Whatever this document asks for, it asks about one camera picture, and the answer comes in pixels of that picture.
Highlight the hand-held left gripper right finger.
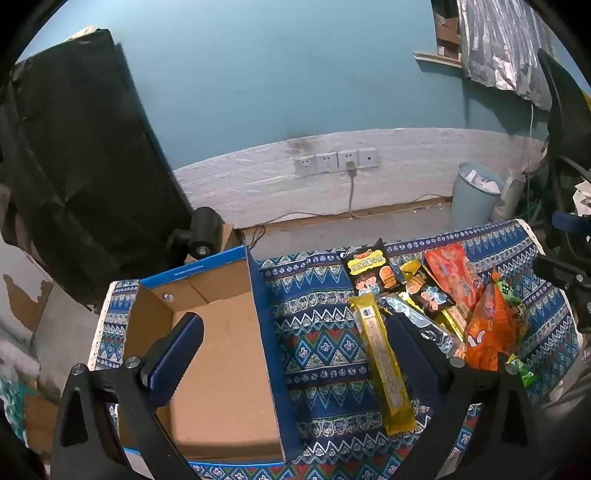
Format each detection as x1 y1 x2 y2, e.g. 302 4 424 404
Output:
385 314 539 480

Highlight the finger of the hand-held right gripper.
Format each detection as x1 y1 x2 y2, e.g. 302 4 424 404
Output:
533 255 591 333
551 210 591 234

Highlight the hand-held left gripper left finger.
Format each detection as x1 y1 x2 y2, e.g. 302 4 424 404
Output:
51 311 206 480

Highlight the long yellow snack packet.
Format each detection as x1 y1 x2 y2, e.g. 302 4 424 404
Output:
347 292 417 436

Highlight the silver foil snack packet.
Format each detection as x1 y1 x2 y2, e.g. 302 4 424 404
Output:
376 295 465 356

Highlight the cardboard box with blue rim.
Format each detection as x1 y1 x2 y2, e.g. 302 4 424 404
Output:
117 246 301 464

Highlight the orange packet with green label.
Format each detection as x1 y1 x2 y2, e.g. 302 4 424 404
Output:
489 270 529 333

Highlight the black gold cartoon snack packet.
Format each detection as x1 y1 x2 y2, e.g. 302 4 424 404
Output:
399 259 469 340

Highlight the orange snack packet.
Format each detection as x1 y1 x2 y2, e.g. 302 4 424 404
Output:
463 288 515 372

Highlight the white plastic container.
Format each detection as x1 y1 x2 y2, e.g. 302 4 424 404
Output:
501 168 527 220

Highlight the red snack packet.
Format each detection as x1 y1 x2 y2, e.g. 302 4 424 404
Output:
422 242 485 315

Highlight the pale blue trash bin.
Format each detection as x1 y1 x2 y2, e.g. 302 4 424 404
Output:
450 161 505 229

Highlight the blue patterned tablecloth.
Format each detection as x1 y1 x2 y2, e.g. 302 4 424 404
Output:
90 219 578 480

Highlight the black cartoon burger snack packet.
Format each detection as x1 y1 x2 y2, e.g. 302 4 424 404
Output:
342 237 402 296

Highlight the black office chair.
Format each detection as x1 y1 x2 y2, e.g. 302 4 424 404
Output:
522 46 591 259

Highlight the black cylindrical lamp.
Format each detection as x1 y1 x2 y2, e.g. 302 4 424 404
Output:
168 207 225 260

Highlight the cardboard box on floor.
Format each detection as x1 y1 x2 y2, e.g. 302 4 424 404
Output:
23 392 61 455

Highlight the teal plastic bag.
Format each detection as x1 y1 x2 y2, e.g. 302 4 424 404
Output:
0 364 28 439

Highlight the silver foil curtain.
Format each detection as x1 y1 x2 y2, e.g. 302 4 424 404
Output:
457 0 573 112

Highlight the wooden window sill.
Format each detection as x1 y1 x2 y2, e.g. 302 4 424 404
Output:
413 50 465 69

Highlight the black floor cable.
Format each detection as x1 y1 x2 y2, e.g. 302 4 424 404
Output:
242 224 267 250

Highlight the white plug cable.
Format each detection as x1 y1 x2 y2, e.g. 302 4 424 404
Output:
265 161 365 227

